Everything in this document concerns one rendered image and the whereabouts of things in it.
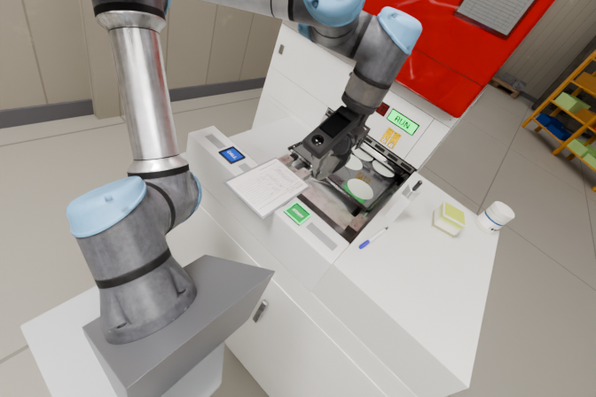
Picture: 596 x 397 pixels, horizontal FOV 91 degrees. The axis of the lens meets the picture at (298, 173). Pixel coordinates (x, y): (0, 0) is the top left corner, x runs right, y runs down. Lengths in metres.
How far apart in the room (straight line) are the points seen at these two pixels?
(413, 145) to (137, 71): 0.93
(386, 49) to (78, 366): 0.76
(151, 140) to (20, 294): 1.26
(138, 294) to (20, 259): 1.36
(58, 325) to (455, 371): 0.78
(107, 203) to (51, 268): 1.30
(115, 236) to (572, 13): 10.72
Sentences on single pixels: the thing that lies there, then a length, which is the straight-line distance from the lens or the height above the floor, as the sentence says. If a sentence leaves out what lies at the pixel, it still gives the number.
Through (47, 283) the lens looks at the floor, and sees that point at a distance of 1.77.
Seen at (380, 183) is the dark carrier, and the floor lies 0.90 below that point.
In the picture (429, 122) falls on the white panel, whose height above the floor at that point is 1.15.
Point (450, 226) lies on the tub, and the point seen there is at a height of 1.01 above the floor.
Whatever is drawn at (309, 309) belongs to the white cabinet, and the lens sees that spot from 0.89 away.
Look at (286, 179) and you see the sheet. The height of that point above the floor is 0.96.
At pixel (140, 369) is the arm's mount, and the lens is 0.50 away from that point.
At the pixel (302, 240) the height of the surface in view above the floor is 0.95.
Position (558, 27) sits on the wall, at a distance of 10.78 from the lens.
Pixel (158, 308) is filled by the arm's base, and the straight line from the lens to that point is 0.54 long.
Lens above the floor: 1.51
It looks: 38 degrees down
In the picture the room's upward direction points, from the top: 25 degrees clockwise
